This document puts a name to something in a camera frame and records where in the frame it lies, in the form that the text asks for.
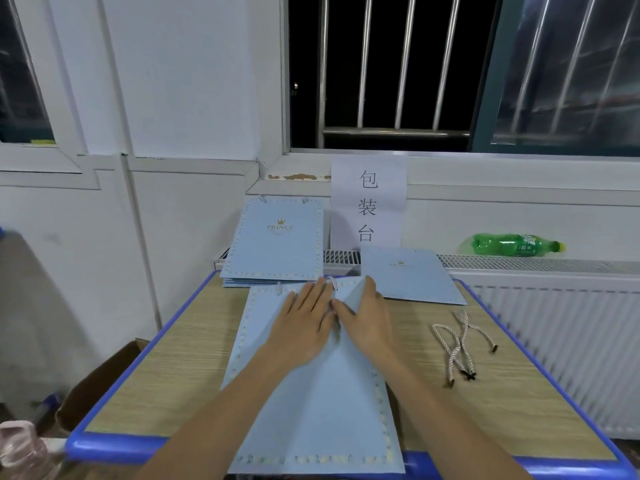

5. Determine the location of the person's right forearm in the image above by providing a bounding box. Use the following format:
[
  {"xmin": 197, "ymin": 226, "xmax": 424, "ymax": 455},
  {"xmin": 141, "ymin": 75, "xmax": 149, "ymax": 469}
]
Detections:
[{"xmin": 375, "ymin": 349, "xmax": 536, "ymax": 480}]

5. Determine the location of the blue-edged wooden desk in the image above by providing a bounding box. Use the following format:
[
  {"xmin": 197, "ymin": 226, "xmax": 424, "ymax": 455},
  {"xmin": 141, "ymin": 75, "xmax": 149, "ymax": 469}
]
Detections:
[{"xmin": 65, "ymin": 269, "xmax": 640, "ymax": 480}]

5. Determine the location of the green plastic bottle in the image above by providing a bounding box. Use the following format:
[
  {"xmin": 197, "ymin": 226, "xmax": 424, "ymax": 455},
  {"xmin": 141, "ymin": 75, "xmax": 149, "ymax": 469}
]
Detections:
[{"xmin": 470, "ymin": 233, "xmax": 566, "ymax": 258}]

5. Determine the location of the white framed window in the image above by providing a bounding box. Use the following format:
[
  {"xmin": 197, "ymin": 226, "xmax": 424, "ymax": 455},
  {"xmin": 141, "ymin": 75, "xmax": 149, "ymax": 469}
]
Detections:
[{"xmin": 0, "ymin": 0, "xmax": 101, "ymax": 191}]

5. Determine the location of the person's left hand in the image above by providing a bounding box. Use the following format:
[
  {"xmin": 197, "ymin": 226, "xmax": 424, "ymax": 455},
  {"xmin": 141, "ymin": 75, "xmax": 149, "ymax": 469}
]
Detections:
[{"xmin": 262, "ymin": 277, "xmax": 339, "ymax": 374}]

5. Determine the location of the metal window grille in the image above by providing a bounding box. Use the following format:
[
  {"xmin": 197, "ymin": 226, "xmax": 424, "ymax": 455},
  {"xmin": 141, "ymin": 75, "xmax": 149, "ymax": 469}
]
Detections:
[{"xmin": 288, "ymin": 0, "xmax": 491, "ymax": 151}]

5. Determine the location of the stack of finished blue bags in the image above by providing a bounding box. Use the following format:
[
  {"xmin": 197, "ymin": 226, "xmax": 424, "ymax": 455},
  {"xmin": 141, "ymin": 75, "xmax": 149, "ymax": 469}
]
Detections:
[{"xmin": 221, "ymin": 277, "xmax": 311, "ymax": 284}]

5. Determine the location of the person's right hand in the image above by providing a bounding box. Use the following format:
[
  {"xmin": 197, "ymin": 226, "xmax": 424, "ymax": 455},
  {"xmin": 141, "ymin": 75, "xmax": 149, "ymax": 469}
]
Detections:
[{"xmin": 332, "ymin": 275, "xmax": 401, "ymax": 366}]

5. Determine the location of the pink water bottle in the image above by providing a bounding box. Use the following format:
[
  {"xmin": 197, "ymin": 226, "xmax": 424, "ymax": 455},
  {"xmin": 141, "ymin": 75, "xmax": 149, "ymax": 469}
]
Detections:
[{"xmin": 0, "ymin": 419, "xmax": 56, "ymax": 480}]

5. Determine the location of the brown cardboard box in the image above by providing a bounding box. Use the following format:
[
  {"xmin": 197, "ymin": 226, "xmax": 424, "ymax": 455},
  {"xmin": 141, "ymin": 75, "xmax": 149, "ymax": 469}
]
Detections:
[{"xmin": 55, "ymin": 339, "xmax": 151, "ymax": 436}]

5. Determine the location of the stack of blue paper bags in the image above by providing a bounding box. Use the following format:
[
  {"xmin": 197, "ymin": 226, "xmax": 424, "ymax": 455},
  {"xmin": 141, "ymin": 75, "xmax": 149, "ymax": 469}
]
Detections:
[{"xmin": 360, "ymin": 247, "xmax": 468, "ymax": 306}]

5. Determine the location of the person's left forearm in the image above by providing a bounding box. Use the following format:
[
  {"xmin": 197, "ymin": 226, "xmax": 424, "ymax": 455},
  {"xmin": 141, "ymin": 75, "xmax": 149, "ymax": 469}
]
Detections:
[{"xmin": 135, "ymin": 355, "xmax": 301, "ymax": 480}]

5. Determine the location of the white paper sign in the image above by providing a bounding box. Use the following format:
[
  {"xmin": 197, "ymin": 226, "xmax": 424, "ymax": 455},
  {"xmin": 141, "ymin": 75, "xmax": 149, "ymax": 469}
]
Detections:
[{"xmin": 330, "ymin": 157, "xmax": 409, "ymax": 251}]

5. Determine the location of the teal framed sliding window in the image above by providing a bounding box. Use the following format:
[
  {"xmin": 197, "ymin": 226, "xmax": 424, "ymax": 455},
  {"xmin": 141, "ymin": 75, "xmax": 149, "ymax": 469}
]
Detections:
[{"xmin": 470, "ymin": 0, "xmax": 640, "ymax": 158}]

